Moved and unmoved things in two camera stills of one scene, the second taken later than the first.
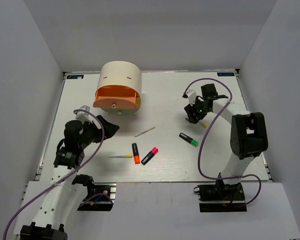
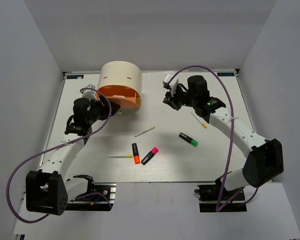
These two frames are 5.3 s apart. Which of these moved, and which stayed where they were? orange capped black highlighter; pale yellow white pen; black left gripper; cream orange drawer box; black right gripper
Moved: black left gripper; black right gripper
Stayed: orange capped black highlighter; pale yellow white pen; cream orange drawer box
